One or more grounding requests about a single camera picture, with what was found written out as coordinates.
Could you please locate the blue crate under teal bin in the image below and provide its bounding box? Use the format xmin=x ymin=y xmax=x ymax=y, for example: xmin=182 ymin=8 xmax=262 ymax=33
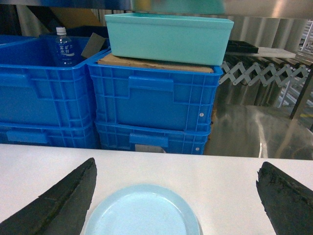
xmin=88 ymin=52 xmax=223 ymax=132

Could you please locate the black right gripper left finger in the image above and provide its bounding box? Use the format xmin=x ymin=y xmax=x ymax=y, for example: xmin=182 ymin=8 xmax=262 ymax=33
xmin=0 ymin=158 xmax=97 ymax=235

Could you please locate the light blue round tray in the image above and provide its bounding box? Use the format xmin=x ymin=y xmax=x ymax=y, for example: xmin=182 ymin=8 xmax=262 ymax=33
xmin=84 ymin=184 xmax=202 ymax=235

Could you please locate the teal plastic bin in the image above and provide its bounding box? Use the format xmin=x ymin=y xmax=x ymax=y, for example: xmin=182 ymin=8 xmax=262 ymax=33
xmin=105 ymin=13 xmax=234 ymax=66

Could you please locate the clear water bottle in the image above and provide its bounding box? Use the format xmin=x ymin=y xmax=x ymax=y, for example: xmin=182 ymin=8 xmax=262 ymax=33
xmin=55 ymin=27 xmax=75 ymax=67

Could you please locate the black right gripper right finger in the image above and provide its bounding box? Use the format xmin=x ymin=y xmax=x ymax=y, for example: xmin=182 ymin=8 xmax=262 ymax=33
xmin=256 ymin=162 xmax=313 ymax=235

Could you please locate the dark grey flat board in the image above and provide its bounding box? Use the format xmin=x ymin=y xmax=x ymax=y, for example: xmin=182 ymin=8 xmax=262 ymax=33
xmin=81 ymin=33 xmax=106 ymax=59

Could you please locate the blue crate bottom right stack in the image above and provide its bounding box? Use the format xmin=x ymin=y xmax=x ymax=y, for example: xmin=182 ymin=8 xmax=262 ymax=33
xmin=95 ymin=120 xmax=210 ymax=155

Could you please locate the brown cardboard sheet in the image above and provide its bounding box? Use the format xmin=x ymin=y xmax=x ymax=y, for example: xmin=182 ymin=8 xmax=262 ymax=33
xmin=97 ymin=53 xmax=214 ymax=73

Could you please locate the expandable roller conveyor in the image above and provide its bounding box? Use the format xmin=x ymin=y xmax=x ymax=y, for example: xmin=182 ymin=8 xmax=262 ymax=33
xmin=216 ymin=40 xmax=313 ymax=108

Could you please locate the blue crate bottom middle stack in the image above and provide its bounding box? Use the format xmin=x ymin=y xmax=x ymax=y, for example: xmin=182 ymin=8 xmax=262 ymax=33
xmin=0 ymin=122 xmax=101 ymax=149

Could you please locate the blue crate stack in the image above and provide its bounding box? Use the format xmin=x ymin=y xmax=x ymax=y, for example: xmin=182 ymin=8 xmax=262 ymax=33
xmin=95 ymin=120 xmax=210 ymax=155
xmin=0 ymin=122 xmax=101 ymax=149

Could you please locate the blue crate with bottle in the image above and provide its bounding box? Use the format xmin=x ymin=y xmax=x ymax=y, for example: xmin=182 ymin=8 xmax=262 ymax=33
xmin=0 ymin=36 xmax=96 ymax=128

